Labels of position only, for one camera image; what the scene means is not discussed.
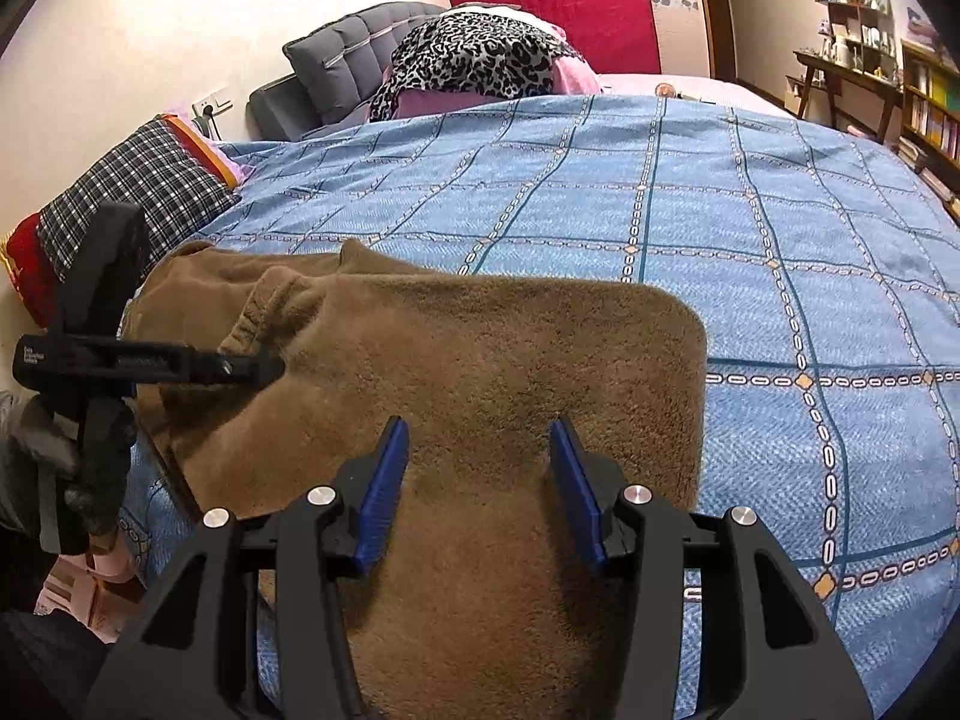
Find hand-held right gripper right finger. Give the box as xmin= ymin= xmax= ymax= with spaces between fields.
xmin=549 ymin=416 xmax=875 ymax=720

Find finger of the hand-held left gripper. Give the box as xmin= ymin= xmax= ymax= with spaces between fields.
xmin=127 ymin=341 xmax=287 ymax=392

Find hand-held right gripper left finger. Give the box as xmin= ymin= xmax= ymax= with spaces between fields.
xmin=86 ymin=416 xmax=412 ymax=720

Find brown fleece pants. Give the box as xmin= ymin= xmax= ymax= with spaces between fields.
xmin=120 ymin=238 xmax=710 ymax=720

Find person's left hand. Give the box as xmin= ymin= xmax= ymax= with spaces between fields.
xmin=0 ymin=390 xmax=125 ymax=541

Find red cushion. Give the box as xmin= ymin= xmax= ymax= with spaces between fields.
xmin=0 ymin=214 xmax=61 ymax=331

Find dark plaid pillow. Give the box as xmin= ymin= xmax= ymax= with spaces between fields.
xmin=37 ymin=120 xmax=241 ymax=286

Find orange-edged pink pillow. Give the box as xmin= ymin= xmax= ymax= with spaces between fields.
xmin=157 ymin=111 xmax=256 ymax=188

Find pink cardboard box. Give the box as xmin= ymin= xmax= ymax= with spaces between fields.
xmin=45 ymin=538 xmax=148 ymax=643

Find blue checked bedspread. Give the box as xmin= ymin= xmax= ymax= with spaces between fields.
xmin=120 ymin=94 xmax=960 ymax=720

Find grey padded headboard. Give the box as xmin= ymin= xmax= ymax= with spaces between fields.
xmin=247 ymin=1 xmax=451 ymax=143

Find person's leg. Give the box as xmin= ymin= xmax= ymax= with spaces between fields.
xmin=0 ymin=607 xmax=110 ymax=720

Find leopard print cloth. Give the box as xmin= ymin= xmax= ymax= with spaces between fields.
xmin=369 ymin=11 xmax=582 ymax=123

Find pale pink bed sheet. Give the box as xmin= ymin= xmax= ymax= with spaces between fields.
xmin=596 ymin=73 xmax=796 ymax=118

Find wooden desk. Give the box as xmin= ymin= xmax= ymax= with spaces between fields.
xmin=784 ymin=51 xmax=905 ymax=145

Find wooden bookshelf with books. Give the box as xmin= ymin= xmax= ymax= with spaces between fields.
xmin=896 ymin=36 xmax=960 ymax=220

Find wooden desktop shelf unit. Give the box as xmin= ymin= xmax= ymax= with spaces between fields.
xmin=817 ymin=0 xmax=898 ymax=77

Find brown door frame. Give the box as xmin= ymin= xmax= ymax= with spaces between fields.
xmin=690 ymin=0 xmax=741 ymax=80

